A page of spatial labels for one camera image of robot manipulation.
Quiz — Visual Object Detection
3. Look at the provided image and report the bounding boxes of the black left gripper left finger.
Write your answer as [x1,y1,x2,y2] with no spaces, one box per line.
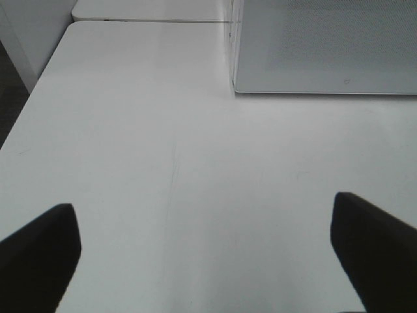
[1,203,81,312]

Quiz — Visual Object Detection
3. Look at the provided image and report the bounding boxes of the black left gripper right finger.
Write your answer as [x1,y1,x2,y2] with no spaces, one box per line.
[330,192,416,312]

